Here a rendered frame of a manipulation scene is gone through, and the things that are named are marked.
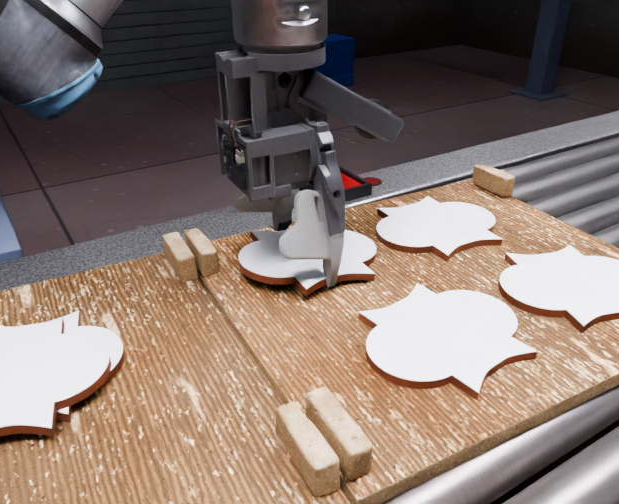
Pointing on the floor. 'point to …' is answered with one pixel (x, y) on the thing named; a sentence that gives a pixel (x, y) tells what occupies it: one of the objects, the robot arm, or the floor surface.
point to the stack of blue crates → (339, 59)
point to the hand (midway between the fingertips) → (309, 252)
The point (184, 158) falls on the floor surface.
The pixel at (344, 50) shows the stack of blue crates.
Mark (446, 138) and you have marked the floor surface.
